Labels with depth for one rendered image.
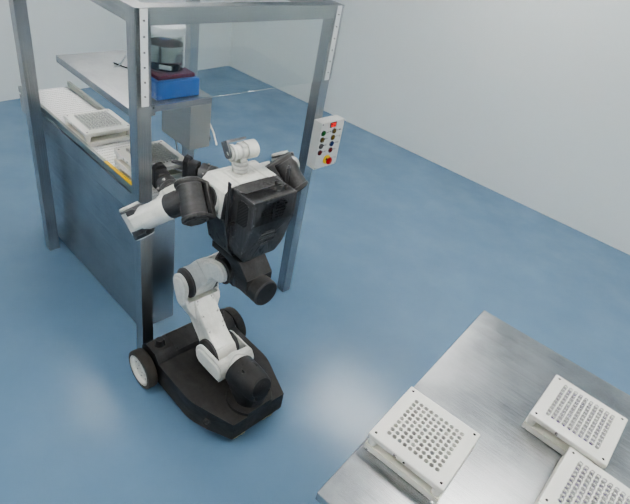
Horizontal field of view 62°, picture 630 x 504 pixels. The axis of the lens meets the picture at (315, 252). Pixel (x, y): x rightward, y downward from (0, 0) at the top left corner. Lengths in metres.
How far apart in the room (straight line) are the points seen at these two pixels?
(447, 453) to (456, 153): 4.13
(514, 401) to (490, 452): 0.25
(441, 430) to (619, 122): 3.71
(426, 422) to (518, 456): 0.32
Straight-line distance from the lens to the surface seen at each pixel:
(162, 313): 3.06
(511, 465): 1.78
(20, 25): 3.06
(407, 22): 5.53
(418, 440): 1.61
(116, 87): 2.34
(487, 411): 1.88
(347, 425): 2.73
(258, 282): 2.03
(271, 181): 1.91
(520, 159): 5.22
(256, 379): 2.36
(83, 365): 2.91
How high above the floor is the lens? 2.15
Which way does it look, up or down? 35 degrees down
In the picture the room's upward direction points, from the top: 12 degrees clockwise
